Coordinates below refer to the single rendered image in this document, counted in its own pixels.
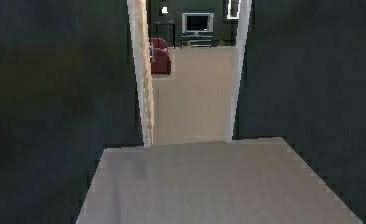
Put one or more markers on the light wooden room door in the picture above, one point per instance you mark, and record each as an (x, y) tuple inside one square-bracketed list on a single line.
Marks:
[(145, 66)]

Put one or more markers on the grey television stand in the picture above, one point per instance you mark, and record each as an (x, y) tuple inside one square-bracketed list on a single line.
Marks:
[(197, 40)]

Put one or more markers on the grey television set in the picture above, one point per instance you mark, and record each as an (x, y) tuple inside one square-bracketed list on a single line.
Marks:
[(197, 22)]

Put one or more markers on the red armchair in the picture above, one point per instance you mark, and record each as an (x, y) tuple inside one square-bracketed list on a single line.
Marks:
[(160, 60)]

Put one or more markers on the black side table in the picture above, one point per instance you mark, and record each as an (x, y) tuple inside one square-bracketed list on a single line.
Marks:
[(165, 30)]

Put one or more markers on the white table lamp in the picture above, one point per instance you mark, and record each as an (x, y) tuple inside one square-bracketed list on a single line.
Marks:
[(164, 10)]

